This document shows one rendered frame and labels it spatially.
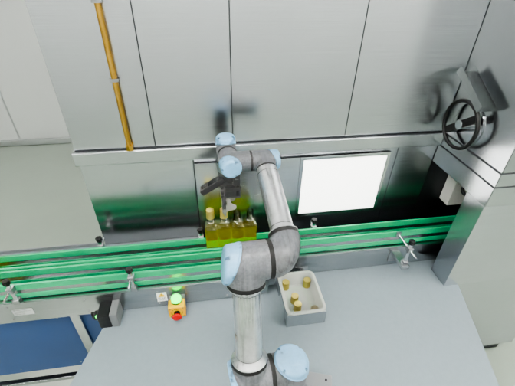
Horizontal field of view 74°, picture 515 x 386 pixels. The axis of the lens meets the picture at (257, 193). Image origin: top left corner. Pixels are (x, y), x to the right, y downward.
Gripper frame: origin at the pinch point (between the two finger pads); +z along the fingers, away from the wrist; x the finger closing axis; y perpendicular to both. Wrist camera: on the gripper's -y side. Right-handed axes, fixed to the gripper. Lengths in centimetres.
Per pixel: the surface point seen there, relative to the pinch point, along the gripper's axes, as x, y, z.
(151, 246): 3.3, -33.7, 20.8
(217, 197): 12.2, -2.0, 2.1
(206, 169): 12.2, -5.9, -13.5
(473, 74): 10, 104, -52
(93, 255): 4, -60, 23
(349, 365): -53, 44, 40
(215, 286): -15.4, -5.6, 30.8
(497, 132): -13, 104, -37
